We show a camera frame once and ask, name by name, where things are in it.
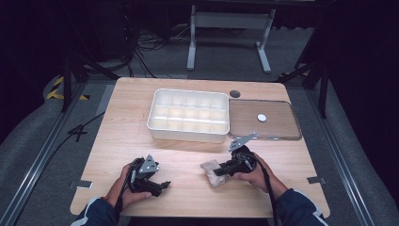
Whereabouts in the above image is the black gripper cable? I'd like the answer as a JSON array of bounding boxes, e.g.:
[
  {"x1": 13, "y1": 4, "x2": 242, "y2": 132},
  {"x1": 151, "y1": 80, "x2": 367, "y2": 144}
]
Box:
[
  {"x1": 239, "y1": 152, "x2": 280, "y2": 226},
  {"x1": 113, "y1": 163, "x2": 135, "y2": 222}
]

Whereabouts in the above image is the yellow black hazard tape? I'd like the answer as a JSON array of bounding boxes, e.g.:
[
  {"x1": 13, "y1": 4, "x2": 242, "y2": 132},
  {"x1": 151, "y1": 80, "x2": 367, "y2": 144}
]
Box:
[{"x1": 45, "y1": 75, "x2": 91, "y2": 102}]

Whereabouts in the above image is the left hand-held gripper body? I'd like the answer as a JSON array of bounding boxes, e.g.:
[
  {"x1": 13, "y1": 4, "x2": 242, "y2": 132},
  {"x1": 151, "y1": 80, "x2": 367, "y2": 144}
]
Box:
[{"x1": 126, "y1": 153, "x2": 161, "y2": 193}]

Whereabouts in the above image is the person's right hand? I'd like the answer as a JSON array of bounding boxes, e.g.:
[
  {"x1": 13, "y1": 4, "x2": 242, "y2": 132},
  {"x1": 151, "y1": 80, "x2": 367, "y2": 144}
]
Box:
[{"x1": 231, "y1": 153, "x2": 277, "y2": 190}]

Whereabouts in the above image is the beige ankle sock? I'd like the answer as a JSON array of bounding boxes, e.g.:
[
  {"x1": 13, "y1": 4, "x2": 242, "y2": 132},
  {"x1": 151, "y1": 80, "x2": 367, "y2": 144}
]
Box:
[{"x1": 199, "y1": 158, "x2": 228, "y2": 189}]

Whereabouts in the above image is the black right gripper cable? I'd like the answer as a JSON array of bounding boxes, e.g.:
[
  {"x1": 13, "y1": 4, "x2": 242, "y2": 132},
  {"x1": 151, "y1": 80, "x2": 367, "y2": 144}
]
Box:
[{"x1": 239, "y1": 152, "x2": 280, "y2": 226}]

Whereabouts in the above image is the bundle of black floor cables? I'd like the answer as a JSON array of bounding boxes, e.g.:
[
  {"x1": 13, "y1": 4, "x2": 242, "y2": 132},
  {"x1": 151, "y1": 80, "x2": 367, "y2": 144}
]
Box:
[{"x1": 123, "y1": 26, "x2": 191, "y2": 78}]

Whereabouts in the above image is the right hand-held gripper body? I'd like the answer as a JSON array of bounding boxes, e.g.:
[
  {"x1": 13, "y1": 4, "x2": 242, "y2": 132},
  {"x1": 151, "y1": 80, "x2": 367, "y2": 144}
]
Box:
[{"x1": 227, "y1": 132, "x2": 259, "y2": 175}]

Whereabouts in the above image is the thin black floor cable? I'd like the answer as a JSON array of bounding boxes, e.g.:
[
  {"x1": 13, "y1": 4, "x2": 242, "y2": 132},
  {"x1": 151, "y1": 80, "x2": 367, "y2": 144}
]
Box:
[{"x1": 43, "y1": 110, "x2": 106, "y2": 168}]

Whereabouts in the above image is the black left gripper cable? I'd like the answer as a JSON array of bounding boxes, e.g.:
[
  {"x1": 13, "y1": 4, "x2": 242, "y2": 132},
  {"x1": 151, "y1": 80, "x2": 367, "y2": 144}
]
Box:
[{"x1": 113, "y1": 163, "x2": 135, "y2": 222}]

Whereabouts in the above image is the white metal desk frame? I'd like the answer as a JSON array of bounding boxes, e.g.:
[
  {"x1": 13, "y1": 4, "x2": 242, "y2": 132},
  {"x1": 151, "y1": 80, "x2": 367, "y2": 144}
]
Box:
[{"x1": 185, "y1": 4, "x2": 278, "y2": 75}]

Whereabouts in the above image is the white divided storage box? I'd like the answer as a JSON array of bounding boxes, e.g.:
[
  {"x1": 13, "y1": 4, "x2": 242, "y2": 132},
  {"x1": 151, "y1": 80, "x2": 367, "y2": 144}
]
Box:
[{"x1": 146, "y1": 88, "x2": 231, "y2": 144}]

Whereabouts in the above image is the person's left hand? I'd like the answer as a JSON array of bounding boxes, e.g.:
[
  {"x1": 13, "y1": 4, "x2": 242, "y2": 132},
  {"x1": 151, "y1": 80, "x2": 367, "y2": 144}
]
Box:
[{"x1": 106, "y1": 164, "x2": 153, "y2": 211}]

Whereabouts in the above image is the black metal stand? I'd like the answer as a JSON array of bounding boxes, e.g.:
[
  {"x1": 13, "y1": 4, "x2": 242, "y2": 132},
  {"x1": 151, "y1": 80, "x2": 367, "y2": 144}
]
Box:
[
  {"x1": 59, "y1": 51, "x2": 120, "y2": 113},
  {"x1": 275, "y1": 57, "x2": 331, "y2": 120}
]

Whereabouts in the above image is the clear lid with white knob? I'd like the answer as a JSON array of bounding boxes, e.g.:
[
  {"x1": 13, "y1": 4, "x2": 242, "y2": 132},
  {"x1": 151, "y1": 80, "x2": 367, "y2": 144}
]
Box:
[{"x1": 227, "y1": 98, "x2": 303, "y2": 141}]

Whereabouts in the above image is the grey tape piece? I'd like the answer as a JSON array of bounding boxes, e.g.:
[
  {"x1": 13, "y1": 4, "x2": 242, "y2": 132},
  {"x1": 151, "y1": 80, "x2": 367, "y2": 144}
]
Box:
[
  {"x1": 307, "y1": 176, "x2": 327, "y2": 186},
  {"x1": 68, "y1": 179, "x2": 94, "y2": 190}
]

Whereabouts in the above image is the aluminium floor rail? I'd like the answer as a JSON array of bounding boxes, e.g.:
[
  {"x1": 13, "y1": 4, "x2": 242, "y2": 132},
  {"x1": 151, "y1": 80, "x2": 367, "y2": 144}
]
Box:
[
  {"x1": 0, "y1": 80, "x2": 89, "y2": 226},
  {"x1": 304, "y1": 89, "x2": 378, "y2": 226}
]

